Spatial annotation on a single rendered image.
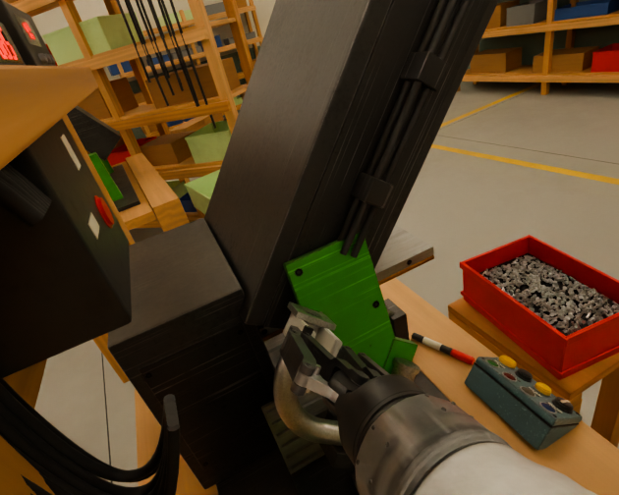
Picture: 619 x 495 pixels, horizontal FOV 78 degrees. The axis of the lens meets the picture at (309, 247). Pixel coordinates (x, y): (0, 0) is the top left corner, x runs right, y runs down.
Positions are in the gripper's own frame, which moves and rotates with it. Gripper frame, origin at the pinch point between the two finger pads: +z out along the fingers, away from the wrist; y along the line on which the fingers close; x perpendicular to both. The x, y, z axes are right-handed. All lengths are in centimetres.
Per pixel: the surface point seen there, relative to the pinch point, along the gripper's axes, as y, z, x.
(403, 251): -19.6, 18.6, -15.5
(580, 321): -60, 11, -18
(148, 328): 16.6, 9.7, 8.0
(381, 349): -13.3, 4.5, -0.5
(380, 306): -10.2, 4.5, -6.0
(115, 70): 193, 804, -157
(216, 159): -2, 282, -40
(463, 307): -56, 37, -11
